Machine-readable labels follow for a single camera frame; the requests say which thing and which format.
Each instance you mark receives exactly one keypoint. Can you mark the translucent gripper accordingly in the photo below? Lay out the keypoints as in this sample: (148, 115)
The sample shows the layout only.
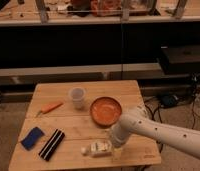
(117, 152)

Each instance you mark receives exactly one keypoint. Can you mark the small clear labelled bottle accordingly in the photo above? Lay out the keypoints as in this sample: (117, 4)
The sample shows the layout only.
(99, 148)

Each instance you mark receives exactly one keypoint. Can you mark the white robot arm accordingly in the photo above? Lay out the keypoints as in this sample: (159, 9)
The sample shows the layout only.
(136, 121)

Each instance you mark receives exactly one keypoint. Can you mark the orange ceramic bowl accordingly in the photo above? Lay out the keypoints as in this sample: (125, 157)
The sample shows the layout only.
(105, 111)

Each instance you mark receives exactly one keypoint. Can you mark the wooden table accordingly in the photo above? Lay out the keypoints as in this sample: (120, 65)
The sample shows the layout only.
(79, 129)

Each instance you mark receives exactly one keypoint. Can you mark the black white striped block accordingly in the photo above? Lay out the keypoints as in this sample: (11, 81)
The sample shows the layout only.
(49, 148)

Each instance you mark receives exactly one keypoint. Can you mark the clear plastic cup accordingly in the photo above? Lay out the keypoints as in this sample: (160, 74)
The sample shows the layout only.
(77, 96)

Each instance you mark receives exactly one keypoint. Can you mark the black power adapter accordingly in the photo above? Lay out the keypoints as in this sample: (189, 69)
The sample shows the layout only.
(168, 101)

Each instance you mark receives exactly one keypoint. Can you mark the blue sponge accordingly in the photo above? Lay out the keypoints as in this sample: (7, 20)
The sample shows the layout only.
(31, 138)

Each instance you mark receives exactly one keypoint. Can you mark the black box on shelf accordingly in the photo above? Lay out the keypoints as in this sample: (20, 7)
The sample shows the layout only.
(180, 60)

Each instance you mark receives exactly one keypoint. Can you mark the long metal shelf rack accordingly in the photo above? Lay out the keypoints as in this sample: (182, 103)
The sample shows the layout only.
(52, 40)

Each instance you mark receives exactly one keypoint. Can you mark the orange handled tool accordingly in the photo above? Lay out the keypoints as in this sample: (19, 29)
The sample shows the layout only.
(49, 107)

